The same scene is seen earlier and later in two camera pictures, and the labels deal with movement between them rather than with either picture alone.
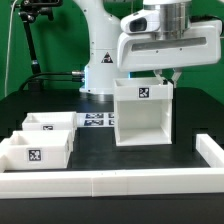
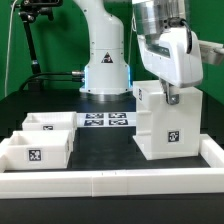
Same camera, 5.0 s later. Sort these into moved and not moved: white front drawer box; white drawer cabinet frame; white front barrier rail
Moved: white drawer cabinet frame
Not moved: white front drawer box; white front barrier rail
